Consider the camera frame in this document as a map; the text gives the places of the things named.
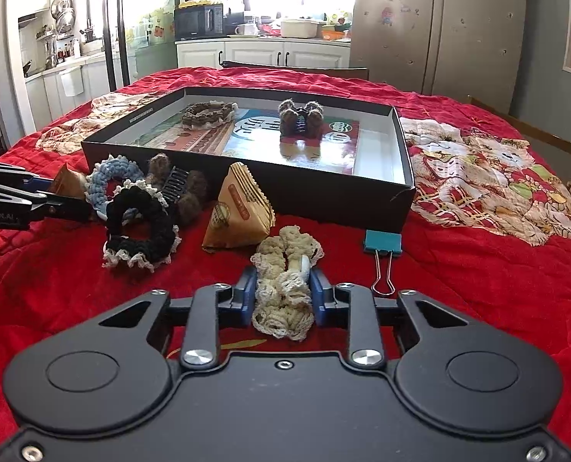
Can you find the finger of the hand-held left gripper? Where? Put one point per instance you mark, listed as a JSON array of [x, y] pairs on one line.
[[26, 183], [59, 209]]

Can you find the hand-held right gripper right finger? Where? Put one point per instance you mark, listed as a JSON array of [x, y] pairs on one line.
[[320, 298]]

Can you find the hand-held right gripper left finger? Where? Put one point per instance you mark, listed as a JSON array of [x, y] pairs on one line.
[[247, 296]]

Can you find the beige crocheted scrunchie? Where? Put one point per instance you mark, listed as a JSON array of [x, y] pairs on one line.
[[285, 260]]

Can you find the blue crocheted scrunchie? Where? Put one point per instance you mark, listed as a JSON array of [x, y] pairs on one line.
[[103, 173]]

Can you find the black shallow box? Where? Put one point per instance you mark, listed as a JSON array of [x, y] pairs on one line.
[[314, 197]]

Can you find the black crocheted scrunchie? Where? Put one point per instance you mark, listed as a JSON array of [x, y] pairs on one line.
[[160, 236]]

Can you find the brown fuzzy hair claw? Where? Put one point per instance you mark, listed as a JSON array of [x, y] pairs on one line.
[[194, 192], [290, 118]]

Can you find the teal binder clip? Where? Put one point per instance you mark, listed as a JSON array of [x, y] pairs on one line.
[[381, 241]]

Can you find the white kitchen counter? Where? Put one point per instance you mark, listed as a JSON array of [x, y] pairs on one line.
[[50, 86]]

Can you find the white hanging bin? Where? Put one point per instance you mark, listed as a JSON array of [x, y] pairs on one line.
[[71, 82]]

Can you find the red printed blanket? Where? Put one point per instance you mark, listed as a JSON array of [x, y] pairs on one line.
[[458, 274]]

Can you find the brown crocheted scrunchie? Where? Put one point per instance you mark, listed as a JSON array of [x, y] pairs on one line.
[[194, 114]]

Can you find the dark framed glass door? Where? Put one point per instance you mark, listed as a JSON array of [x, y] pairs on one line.
[[117, 24]]

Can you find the black microwave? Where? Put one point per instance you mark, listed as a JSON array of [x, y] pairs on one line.
[[194, 21]]

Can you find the white kitchen cabinet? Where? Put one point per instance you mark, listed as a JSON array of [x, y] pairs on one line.
[[256, 53]]

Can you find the white mug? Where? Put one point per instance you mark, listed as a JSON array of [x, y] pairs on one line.
[[244, 29]]

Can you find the orange box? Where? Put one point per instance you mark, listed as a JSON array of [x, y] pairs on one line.
[[336, 35]]

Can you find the white casserole dish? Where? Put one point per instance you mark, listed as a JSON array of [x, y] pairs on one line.
[[300, 29]]

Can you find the steel refrigerator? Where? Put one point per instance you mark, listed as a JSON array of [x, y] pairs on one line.
[[434, 33]]

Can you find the cartoon fridge sticker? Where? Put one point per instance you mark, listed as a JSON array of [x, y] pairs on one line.
[[387, 15]]

